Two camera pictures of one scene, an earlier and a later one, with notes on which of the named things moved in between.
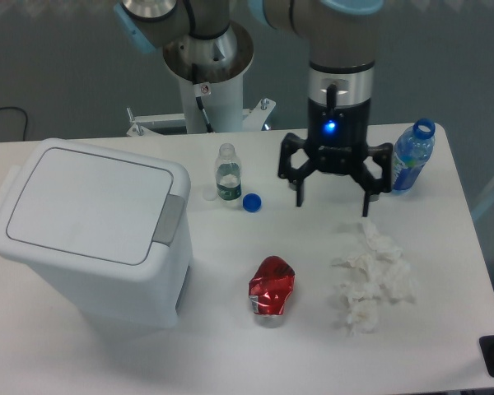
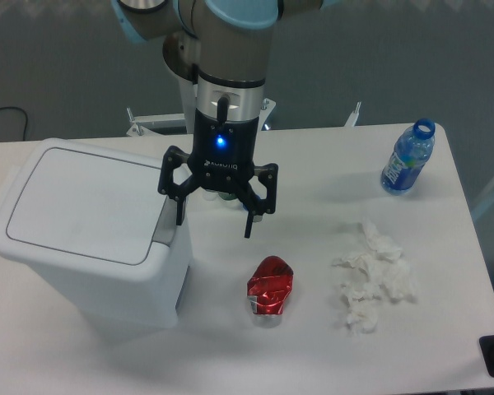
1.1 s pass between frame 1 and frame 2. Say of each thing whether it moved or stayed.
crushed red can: stayed
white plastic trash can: stayed
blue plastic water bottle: stayed
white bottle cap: stayed
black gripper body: moved
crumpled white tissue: stayed
